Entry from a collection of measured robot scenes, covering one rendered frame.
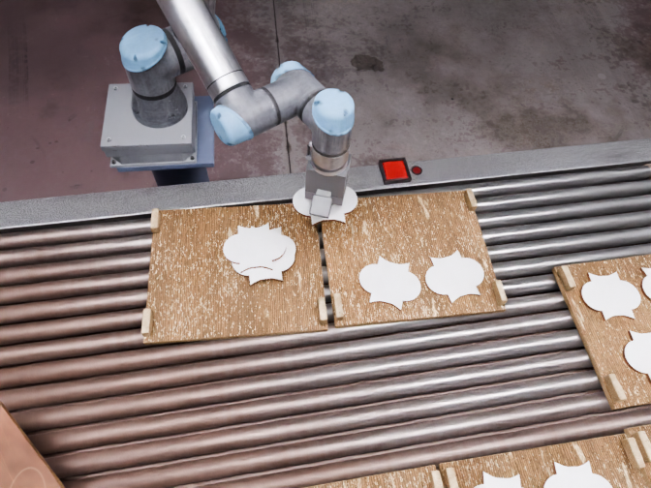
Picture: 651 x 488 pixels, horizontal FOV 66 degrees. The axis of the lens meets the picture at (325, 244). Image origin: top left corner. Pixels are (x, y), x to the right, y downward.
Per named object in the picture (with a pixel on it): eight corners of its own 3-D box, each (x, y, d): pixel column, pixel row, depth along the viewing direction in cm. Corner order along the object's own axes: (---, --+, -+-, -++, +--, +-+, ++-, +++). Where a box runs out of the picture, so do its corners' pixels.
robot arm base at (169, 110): (139, 87, 146) (130, 59, 138) (192, 91, 147) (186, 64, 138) (127, 126, 139) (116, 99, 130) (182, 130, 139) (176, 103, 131)
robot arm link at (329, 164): (346, 161, 97) (304, 153, 97) (344, 175, 101) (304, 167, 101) (353, 133, 101) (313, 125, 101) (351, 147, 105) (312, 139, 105)
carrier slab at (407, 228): (318, 203, 134) (318, 199, 133) (466, 193, 138) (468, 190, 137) (334, 328, 117) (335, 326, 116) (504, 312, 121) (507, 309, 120)
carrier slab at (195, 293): (155, 213, 130) (154, 210, 128) (314, 205, 134) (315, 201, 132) (144, 345, 113) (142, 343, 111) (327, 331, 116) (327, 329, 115)
